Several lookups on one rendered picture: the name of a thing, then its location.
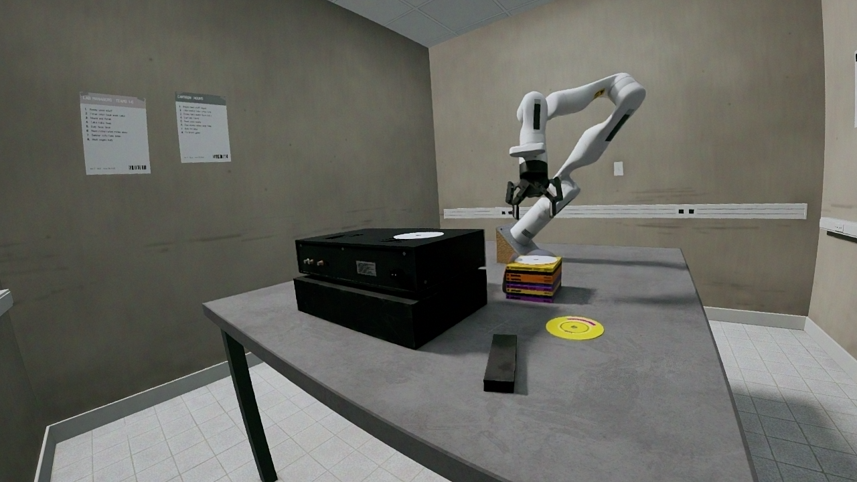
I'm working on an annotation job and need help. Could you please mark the black rectangular box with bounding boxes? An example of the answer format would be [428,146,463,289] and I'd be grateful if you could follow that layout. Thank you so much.
[293,268,487,350]

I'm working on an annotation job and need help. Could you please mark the black rectangular block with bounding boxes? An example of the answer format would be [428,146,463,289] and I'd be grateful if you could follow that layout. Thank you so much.
[483,334,517,393]

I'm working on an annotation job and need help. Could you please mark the white disc with centre hole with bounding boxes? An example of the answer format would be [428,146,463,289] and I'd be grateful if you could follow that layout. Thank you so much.
[394,232,444,239]
[515,256,557,265]

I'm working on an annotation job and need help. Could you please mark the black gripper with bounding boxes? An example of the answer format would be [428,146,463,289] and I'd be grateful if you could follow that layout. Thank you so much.
[505,160,563,220]

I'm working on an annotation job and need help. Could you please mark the red cd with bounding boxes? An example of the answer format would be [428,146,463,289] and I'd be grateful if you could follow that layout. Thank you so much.
[502,253,518,293]

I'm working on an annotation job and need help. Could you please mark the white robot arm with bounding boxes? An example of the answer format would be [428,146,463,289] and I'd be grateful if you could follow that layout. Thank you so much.
[510,73,646,245]

